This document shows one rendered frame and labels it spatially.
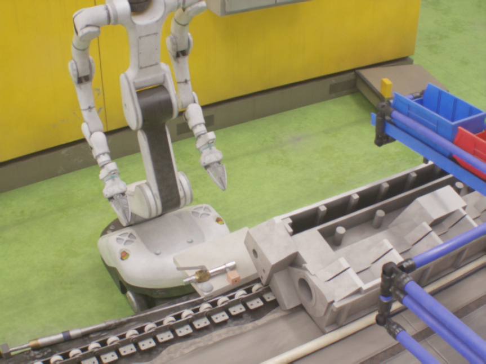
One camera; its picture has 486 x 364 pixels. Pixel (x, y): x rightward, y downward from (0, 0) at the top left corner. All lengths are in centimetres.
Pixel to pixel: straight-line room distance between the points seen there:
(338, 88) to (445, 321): 362
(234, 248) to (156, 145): 71
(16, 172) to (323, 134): 202
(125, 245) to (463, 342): 195
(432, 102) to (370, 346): 86
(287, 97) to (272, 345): 279
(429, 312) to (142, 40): 164
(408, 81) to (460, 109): 263
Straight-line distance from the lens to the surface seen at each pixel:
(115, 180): 271
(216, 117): 432
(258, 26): 418
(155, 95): 267
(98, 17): 245
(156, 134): 274
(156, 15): 256
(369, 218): 224
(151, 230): 310
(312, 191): 384
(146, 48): 258
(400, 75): 486
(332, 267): 197
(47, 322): 317
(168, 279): 286
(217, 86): 422
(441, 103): 223
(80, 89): 275
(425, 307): 135
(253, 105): 443
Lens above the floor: 230
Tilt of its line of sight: 36 degrees down
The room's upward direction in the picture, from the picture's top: 1 degrees clockwise
